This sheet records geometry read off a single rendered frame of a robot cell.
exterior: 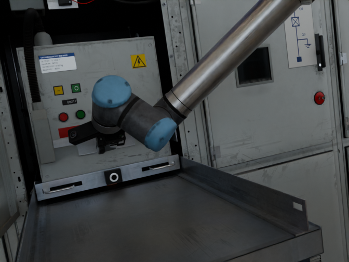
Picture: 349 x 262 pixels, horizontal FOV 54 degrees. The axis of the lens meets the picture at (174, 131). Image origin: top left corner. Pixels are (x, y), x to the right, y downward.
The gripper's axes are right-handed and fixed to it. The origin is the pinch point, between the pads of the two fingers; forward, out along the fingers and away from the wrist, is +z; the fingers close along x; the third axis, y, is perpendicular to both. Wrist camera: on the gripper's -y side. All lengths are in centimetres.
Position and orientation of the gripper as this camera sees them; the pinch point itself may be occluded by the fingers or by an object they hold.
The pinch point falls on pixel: (97, 149)
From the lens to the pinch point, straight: 115.1
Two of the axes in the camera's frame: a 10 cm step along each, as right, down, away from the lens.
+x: -2.7, -8.9, 3.7
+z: -2.3, 4.4, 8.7
